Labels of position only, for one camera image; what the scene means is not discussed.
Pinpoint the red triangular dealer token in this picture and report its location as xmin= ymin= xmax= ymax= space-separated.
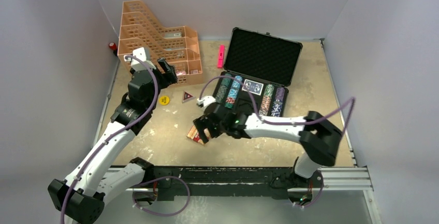
xmin=182 ymin=91 xmax=196 ymax=103

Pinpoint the blue orange chip row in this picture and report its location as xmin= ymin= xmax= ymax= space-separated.
xmin=270 ymin=87 xmax=285 ymax=117

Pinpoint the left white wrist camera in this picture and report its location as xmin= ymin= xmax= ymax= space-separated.
xmin=123 ymin=47 xmax=156 ymax=74

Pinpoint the red playing card deck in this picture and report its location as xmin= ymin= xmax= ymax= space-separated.
xmin=186 ymin=125 xmax=211 ymax=145

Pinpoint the black metal base rail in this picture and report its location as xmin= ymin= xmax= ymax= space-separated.
xmin=134 ymin=166 xmax=323 ymax=201

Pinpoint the green poker chip row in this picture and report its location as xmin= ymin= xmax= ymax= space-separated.
xmin=215 ymin=73 xmax=232 ymax=103

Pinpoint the blue playing card deck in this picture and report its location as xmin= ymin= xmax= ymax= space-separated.
xmin=242 ymin=79 xmax=264 ymax=96

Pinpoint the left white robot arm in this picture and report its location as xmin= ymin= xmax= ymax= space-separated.
xmin=48 ymin=55 xmax=177 ymax=223

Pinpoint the red emergency button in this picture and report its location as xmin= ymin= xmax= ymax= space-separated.
xmin=108 ymin=42 xmax=118 ymax=52

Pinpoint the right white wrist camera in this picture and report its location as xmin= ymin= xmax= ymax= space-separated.
xmin=196 ymin=96 xmax=216 ymax=109

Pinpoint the black poker chip case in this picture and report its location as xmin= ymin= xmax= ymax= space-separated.
xmin=212 ymin=27 xmax=303 ymax=117

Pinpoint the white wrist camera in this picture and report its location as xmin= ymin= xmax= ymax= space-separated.
xmin=123 ymin=47 xmax=156 ymax=74
xmin=196 ymin=96 xmax=216 ymax=109

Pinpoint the pink marker pen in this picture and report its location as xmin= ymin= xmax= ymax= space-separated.
xmin=217 ymin=44 xmax=225 ymax=69

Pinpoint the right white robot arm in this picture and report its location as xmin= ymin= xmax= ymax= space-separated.
xmin=193 ymin=103 xmax=343 ymax=186

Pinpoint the blue red chip row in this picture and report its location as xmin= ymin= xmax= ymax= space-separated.
xmin=225 ymin=76 xmax=242 ymax=109

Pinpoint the orange plastic file organizer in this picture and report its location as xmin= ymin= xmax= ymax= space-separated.
xmin=117 ymin=0 xmax=203 ymax=87

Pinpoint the yellow round button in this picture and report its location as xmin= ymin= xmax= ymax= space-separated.
xmin=158 ymin=95 xmax=170 ymax=106

